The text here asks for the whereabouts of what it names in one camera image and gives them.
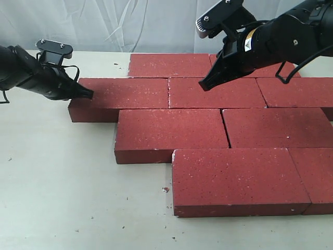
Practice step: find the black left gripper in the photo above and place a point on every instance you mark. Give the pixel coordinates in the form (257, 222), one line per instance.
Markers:
(49, 80)

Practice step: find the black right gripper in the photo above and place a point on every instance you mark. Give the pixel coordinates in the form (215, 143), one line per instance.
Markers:
(295, 38)

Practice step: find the diagonal top red brick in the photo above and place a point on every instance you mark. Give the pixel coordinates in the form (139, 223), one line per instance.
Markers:
(241, 93)

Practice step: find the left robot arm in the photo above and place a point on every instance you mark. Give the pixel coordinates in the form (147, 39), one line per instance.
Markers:
(10, 69)

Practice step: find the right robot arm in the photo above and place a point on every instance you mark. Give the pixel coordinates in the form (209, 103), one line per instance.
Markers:
(315, 7)

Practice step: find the right third-row red brick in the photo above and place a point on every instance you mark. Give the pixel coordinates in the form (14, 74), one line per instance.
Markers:
(278, 128)

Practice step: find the right second-row red brick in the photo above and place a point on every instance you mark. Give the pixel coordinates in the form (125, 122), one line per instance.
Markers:
(298, 93)

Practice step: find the white fabric backdrop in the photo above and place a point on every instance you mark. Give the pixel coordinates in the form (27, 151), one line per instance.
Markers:
(109, 26)

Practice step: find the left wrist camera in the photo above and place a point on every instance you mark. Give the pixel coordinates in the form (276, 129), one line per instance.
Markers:
(53, 52)

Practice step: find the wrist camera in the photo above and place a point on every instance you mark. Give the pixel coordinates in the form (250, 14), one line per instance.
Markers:
(53, 52)
(226, 16)

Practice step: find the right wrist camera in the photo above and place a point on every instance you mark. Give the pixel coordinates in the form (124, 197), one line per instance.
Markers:
(226, 16)

